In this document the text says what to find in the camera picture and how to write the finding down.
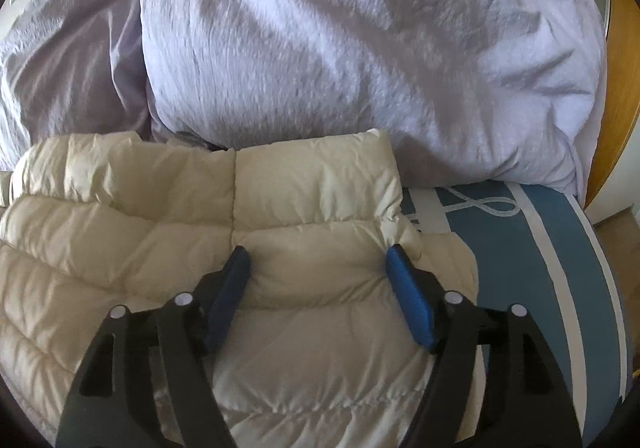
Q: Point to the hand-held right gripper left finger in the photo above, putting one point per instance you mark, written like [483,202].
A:
[230,293]

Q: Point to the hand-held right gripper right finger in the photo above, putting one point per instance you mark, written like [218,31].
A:
[407,293]

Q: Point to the cream quilted down jacket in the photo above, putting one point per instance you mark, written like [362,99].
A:
[150,228]

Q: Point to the bed with blue striped sheet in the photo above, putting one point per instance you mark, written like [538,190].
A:
[530,268]

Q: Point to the lavender pillow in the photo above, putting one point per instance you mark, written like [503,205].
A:
[70,68]

